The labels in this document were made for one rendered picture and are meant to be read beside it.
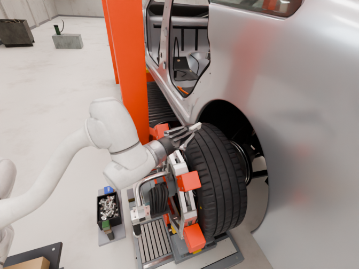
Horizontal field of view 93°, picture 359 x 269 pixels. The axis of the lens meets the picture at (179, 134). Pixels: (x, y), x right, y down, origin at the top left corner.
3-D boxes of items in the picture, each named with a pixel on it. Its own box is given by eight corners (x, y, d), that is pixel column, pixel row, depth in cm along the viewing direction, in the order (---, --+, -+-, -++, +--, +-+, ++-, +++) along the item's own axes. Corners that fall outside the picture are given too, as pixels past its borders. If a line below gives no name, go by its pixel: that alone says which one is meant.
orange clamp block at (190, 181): (194, 187, 78) (202, 187, 69) (178, 191, 75) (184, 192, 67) (190, 172, 79) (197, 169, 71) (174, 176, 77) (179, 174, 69)
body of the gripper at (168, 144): (153, 150, 69) (170, 140, 74) (167, 162, 65) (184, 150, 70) (153, 136, 64) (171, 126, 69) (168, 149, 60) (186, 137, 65)
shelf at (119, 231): (126, 237, 116) (125, 236, 114) (99, 247, 111) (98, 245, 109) (119, 186, 147) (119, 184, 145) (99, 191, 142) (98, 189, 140)
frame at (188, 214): (189, 246, 100) (203, 196, 67) (179, 251, 98) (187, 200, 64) (163, 175, 139) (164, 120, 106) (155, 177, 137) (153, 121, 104)
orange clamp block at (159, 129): (171, 137, 102) (168, 123, 102) (158, 140, 99) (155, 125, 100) (168, 139, 108) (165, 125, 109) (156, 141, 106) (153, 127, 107)
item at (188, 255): (215, 247, 145) (217, 243, 139) (175, 265, 133) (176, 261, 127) (192, 197, 181) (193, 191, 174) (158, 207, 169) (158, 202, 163)
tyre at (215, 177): (247, 129, 73) (188, 118, 135) (198, 139, 66) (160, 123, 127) (250, 255, 87) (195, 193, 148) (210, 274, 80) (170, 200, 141)
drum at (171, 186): (180, 198, 102) (181, 184, 94) (145, 209, 96) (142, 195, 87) (172, 180, 112) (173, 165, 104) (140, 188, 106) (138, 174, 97)
